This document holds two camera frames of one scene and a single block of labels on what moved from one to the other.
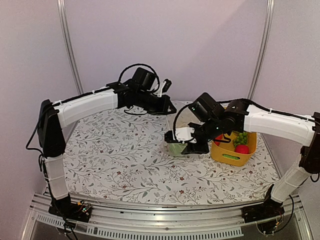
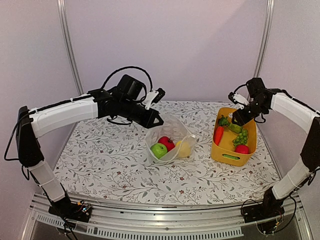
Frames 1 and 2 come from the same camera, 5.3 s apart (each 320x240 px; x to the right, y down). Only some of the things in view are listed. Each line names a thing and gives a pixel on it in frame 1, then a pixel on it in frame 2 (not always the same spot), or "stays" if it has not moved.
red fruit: [242, 149] stays
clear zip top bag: [184, 116] -> [185, 141]
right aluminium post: [265, 48] stays
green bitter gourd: [230, 156] stays
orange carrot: [218, 138] stays
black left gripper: [163, 109] -> [148, 122]
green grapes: [241, 138] stays
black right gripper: [190, 149] -> [241, 119]
